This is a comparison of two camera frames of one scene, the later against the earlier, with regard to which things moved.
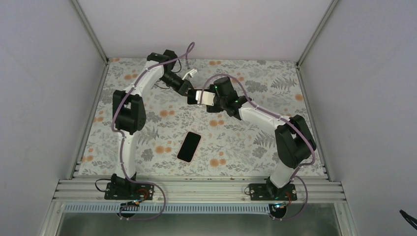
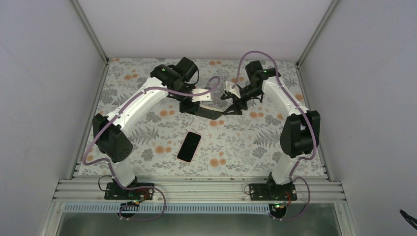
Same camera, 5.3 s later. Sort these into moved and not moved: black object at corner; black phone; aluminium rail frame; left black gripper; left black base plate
Moved: black phone; left black gripper
Not moved: aluminium rail frame; left black base plate; black object at corner
